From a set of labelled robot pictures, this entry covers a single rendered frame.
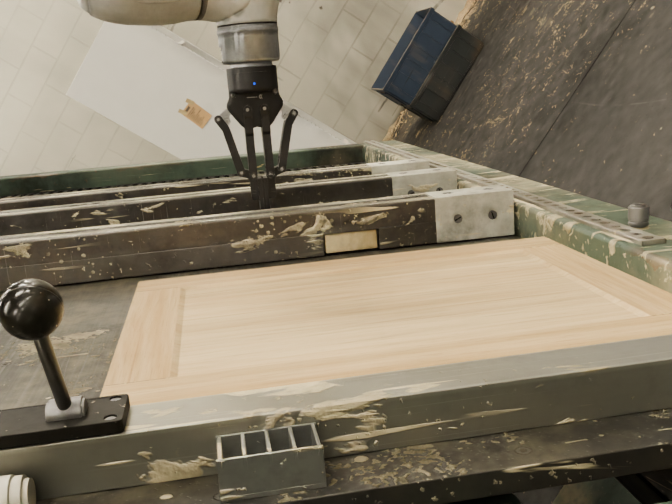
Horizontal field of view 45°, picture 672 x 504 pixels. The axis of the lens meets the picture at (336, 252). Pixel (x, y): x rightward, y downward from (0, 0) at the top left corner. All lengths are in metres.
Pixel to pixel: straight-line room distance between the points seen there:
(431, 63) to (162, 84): 1.70
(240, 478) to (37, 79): 5.93
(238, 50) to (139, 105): 3.68
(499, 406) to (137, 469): 0.26
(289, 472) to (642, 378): 0.27
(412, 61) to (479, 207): 4.06
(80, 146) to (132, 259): 5.22
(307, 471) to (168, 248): 0.69
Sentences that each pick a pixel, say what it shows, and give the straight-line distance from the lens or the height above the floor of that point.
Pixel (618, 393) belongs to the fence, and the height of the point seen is 1.03.
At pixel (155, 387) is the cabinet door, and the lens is 0.71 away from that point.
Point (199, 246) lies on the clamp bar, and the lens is 1.19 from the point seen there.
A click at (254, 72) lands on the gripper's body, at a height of 1.35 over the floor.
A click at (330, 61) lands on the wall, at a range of 6.24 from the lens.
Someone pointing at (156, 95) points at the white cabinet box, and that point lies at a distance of 4.85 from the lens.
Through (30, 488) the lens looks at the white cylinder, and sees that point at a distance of 0.58.
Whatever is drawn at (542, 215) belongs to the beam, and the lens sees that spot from 1.18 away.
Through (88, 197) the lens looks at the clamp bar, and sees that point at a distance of 1.67.
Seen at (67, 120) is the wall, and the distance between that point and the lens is 6.39.
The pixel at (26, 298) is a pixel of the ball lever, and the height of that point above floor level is 1.43.
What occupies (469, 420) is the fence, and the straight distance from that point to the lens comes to 0.60.
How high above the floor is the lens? 1.40
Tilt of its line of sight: 14 degrees down
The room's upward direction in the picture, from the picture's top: 61 degrees counter-clockwise
